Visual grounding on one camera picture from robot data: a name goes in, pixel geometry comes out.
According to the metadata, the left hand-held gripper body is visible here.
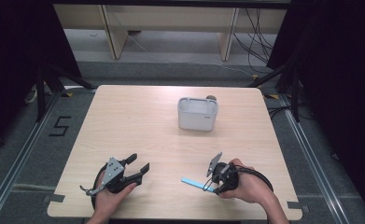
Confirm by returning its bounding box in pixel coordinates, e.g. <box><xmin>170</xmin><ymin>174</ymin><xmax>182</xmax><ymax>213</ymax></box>
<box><xmin>79</xmin><ymin>156</ymin><xmax>143</xmax><ymax>197</ymax></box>

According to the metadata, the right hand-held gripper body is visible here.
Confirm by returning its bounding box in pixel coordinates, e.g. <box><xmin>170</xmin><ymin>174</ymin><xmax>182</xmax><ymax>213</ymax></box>
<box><xmin>205</xmin><ymin>151</ymin><xmax>241</xmax><ymax>196</ymax></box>

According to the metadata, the light blue stick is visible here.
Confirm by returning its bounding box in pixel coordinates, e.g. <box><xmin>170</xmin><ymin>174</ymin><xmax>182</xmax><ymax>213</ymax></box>
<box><xmin>180</xmin><ymin>176</ymin><xmax>218</xmax><ymax>193</ymax></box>

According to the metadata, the person's right hand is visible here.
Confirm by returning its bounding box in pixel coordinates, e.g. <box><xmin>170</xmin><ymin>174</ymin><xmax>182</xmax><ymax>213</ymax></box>
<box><xmin>218</xmin><ymin>158</ymin><xmax>278</xmax><ymax>207</ymax></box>

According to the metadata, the person's left hand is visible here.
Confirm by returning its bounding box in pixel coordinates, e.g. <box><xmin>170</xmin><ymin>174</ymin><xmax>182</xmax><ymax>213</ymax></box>
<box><xmin>91</xmin><ymin>171</ymin><xmax>138</xmax><ymax>220</ymax></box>

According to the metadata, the black tape patch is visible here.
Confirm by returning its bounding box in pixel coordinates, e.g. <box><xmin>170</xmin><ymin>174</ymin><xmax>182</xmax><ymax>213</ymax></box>
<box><xmin>287</xmin><ymin>201</ymin><xmax>311</xmax><ymax>215</ymax></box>
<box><xmin>42</xmin><ymin>193</ymin><xmax>66</xmax><ymax>203</ymax></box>

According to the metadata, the white plastic container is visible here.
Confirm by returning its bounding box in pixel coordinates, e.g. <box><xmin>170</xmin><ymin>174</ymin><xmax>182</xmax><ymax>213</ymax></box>
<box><xmin>176</xmin><ymin>96</ymin><xmax>219</xmax><ymax>132</ymax></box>

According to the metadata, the black metal stand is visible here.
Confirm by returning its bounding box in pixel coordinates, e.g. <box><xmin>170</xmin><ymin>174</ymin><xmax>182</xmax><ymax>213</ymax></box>
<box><xmin>246</xmin><ymin>61</ymin><xmax>305</xmax><ymax>123</ymax></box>
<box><xmin>35</xmin><ymin>62</ymin><xmax>98</xmax><ymax>123</ymax></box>

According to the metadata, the black curtain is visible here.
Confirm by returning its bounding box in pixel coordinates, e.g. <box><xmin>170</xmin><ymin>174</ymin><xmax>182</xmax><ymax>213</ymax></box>
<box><xmin>265</xmin><ymin>0</ymin><xmax>365</xmax><ymax>216</ymax></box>
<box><xmin>0</xmin><ymin>0</ymin><xmax>83</xmax><ymax>157</ymax></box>

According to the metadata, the left hand-held gripper black cable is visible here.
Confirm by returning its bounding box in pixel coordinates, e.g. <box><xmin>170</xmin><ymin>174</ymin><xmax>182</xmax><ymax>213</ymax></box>
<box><xmin>91</xmin><ymin>162</ymin><xmax>109</xmax><ymax>213</ymax></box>

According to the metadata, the hand-held gripper black cable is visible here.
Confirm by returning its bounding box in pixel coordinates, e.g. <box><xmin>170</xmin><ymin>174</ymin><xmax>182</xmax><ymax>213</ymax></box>
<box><xmin>91</xmin><ymin>162</ymin><xmax>109</xmax><ymax>213</ymax></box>
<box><xmin>232</xmin><ymin>165</ymin><xmax>274</xmax><ymax>193</ymax></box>

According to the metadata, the right hand-held gripper black cable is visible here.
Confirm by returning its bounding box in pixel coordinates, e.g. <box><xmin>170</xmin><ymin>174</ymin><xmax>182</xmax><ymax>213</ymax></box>
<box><xmin>232</xmin><ymin>165</ymin><xmax>274</xmax><ymax>193</ymax></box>

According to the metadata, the metal floor rail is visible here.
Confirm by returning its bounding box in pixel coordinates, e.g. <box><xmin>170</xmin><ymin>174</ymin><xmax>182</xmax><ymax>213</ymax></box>
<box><xmin>277</xmin><ymin>92</ymin><xmax>352</xmax><ymax>224</ymax></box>
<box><xmin>0</xmin><ymin>90</ymin><xmax>63</xmax><ymax>224</ymax></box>

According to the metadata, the white floor cable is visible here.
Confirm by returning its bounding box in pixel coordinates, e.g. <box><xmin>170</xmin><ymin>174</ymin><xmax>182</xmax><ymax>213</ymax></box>
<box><xmin>23</xmin><ymin>87</ymin><xmax>48</xmax><ymax>105</ymax></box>

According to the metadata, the bundle of black floor cables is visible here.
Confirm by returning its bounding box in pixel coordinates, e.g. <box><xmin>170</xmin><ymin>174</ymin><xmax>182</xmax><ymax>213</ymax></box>
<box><xmin>232</xmin><ymin>7</ymin><xmax>279</xmax><ymax>75</ymax></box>

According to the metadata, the light wooden desk frame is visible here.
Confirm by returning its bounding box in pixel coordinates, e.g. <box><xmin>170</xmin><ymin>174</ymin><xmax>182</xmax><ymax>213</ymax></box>
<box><xmin>52</xmin><ymin>3</ymin><xmax>288</xmax><ymax>63</ymax></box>

